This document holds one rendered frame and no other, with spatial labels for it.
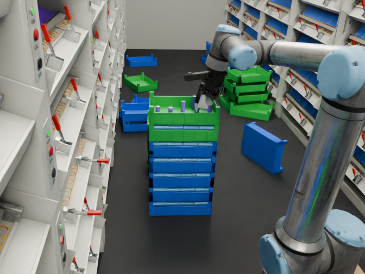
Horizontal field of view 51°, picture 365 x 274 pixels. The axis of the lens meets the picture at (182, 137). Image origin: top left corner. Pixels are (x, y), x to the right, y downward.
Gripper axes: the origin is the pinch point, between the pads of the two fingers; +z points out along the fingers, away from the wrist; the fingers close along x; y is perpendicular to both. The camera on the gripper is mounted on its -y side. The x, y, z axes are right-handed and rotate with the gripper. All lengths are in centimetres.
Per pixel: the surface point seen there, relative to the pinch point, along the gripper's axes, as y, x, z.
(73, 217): 3, -83, 0
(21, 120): 6, -105, -40
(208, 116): 6.2, -0.8, 0.7
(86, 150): -17, -52, 6
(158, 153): -6.5, -11.0, 22.9
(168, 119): -7.6, -9.2, 6.4
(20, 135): 9, -108, -41
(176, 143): -1.5, -6.5, 16.9
